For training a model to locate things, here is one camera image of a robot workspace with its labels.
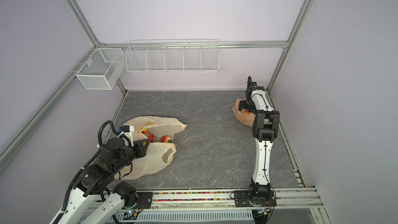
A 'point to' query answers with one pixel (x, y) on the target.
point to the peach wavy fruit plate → (249, 119)
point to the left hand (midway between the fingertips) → (150, 142)
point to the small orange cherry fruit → (246, 112)
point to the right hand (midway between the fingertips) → (249, 111)
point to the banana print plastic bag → (152, 160)
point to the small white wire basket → (100, 71)
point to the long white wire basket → (197, 56)
